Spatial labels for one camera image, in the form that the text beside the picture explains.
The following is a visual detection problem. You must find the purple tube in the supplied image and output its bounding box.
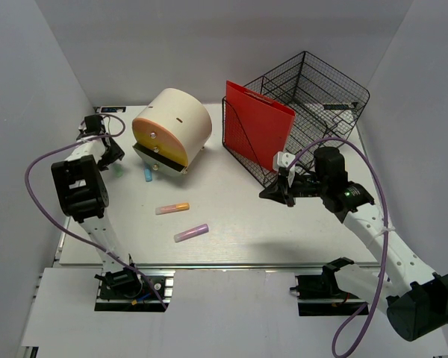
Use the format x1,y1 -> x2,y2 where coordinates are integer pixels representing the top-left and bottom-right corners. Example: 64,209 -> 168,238
174,224 -> 209,242

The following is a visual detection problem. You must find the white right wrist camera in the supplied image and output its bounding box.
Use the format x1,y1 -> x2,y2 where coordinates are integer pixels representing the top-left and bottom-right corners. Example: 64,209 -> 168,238
272,151 -> 296,172

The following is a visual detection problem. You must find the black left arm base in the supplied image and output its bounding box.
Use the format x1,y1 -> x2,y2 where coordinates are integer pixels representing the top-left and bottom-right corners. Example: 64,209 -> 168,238
94,266 -> 173,313

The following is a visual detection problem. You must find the peach top drawer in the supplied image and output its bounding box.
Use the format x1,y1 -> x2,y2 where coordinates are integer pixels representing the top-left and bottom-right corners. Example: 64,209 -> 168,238
131,117 -> 184,147

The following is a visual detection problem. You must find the blue tube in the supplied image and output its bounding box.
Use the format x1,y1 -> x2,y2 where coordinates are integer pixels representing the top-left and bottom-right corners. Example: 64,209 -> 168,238
143,166 -> 153,182

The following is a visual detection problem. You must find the black wire mesh organizer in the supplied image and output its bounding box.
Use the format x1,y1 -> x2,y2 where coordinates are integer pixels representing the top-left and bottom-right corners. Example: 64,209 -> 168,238
221,51 -> 370,188

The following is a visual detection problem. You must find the green capped tube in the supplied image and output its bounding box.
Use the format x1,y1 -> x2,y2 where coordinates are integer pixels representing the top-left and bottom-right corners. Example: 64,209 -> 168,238
113,164 -> 123,178

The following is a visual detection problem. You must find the orange capped pink tube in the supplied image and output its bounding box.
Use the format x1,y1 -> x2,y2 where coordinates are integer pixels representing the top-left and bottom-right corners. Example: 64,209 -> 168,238
155,202 -> 190,216

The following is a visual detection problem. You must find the cream semicircular drawer box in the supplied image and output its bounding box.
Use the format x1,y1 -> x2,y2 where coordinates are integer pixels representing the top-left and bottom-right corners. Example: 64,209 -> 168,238
136,88 -> 212,169

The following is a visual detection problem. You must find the black label sticker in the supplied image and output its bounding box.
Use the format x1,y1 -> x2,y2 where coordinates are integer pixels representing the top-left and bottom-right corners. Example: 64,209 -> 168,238
99,107 -> 126,113

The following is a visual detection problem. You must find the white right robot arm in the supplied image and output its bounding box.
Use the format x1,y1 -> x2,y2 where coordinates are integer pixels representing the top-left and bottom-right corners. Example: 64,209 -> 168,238
259,147 -> 448,342

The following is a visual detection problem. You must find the aluminium front rail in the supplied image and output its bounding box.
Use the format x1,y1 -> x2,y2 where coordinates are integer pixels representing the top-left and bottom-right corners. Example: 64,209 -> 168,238
134,262 -> 382,270

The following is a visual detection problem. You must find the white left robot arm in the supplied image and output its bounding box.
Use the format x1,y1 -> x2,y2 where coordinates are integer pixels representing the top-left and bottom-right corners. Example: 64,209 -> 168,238
51,115 -> 130,276

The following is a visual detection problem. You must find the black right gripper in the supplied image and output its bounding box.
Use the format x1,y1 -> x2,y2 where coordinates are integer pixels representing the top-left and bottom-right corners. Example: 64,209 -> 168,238
259,172 -> 328,207

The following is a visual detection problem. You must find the red file folder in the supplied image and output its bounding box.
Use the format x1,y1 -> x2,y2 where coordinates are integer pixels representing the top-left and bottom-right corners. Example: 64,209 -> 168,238
223,81 -> 296,171

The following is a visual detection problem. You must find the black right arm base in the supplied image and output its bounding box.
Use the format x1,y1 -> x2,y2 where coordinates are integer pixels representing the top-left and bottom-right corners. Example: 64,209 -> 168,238
289,257 -> 368,317

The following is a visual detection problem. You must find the yellow bottom drawer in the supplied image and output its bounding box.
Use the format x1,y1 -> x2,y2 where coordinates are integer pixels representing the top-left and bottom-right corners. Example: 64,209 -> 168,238
134,140 -> 189,166

